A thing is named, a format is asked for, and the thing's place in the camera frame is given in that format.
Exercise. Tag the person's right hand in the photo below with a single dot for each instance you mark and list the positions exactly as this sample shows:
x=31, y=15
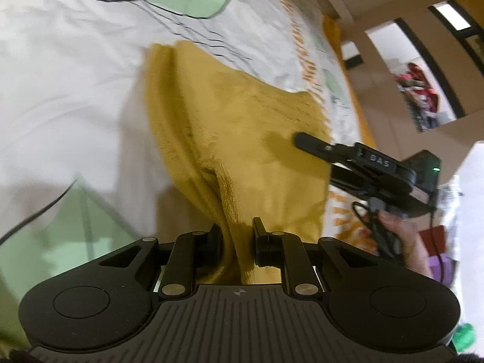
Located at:
x=414, y=251

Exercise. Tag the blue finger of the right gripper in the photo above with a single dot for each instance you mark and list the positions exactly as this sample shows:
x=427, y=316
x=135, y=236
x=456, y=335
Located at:
x=331, y=153

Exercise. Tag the right wooden bed rail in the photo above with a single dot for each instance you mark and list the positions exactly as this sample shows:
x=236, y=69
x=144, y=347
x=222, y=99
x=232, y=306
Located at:
x=389, y=37

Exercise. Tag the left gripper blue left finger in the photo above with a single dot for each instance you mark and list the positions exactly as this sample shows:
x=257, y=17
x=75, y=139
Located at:
x=199, y=251

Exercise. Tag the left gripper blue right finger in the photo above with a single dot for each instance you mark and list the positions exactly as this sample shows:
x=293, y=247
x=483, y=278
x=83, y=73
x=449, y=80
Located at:
x=276, y=249

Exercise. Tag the mustard yellow knit sweater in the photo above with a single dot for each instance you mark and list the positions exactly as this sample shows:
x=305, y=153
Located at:
x=227, y=142

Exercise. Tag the pile of colourful clothes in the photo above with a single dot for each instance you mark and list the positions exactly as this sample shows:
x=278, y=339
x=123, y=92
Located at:
x=421, y=97

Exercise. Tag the purple box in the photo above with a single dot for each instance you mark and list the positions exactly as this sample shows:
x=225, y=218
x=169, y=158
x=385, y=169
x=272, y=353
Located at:
x=439, y=260

